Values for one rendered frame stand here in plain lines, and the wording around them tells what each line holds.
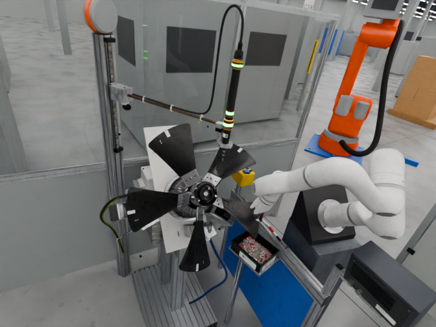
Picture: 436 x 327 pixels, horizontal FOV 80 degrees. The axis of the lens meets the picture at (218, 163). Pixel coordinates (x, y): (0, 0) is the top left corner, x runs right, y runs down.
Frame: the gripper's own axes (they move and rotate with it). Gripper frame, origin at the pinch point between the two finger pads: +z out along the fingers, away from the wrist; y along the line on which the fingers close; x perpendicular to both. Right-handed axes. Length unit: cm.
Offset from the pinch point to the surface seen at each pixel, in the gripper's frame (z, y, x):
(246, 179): 13.7, -17.6, -31.9
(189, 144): -24, 30, -33
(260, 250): 20.6, -5.1, 12.2
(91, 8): -59, 64, -87
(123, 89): -30, 53, -70
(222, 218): 9.4, 13.6, -7.2
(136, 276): 114, 51, -27
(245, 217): -0.2, 6.6, -0.1
